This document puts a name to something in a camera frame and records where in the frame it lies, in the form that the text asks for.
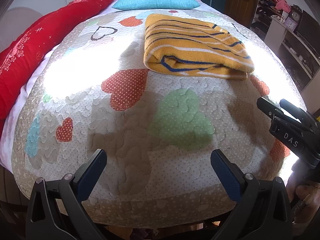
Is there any yellow striped knit sweater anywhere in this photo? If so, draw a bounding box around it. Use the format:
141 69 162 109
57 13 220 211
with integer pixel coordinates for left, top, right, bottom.
143 14 254 80

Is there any pink clothes pile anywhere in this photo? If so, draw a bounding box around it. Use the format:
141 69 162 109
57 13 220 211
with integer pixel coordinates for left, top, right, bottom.
274 0 291 14

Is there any right hand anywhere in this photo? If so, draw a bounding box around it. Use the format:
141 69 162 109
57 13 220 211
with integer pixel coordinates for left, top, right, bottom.
286 173 319 230

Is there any heart patchwork quilt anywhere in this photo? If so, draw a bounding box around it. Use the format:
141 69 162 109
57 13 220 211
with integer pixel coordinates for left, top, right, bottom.
12 10 305 228

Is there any white bed sheet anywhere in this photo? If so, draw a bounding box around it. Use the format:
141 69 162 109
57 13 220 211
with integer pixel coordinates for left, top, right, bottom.
1 0 115 172

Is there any purple square clock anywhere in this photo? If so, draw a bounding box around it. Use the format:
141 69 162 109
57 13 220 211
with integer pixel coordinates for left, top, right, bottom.
284 17 298 32

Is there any white shelving unit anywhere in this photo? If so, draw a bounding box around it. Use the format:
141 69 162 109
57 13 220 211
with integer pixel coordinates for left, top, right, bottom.
251 0 319 104

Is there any black television screen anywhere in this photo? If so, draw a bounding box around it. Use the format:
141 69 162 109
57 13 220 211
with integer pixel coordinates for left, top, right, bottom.
296 10 319 48

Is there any round dark clock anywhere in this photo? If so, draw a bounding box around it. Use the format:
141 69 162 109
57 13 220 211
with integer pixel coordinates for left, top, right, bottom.
289 4 303 23

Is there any red patterned blanket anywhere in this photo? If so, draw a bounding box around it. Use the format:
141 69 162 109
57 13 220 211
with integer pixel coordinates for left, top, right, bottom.
0 0 113 130

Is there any turquoise knit pillow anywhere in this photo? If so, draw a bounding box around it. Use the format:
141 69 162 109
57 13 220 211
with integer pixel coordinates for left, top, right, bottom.
113 0 200 11

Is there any white round headboard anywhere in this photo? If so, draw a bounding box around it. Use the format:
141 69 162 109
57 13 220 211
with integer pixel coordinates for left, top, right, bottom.
0 7 42 51

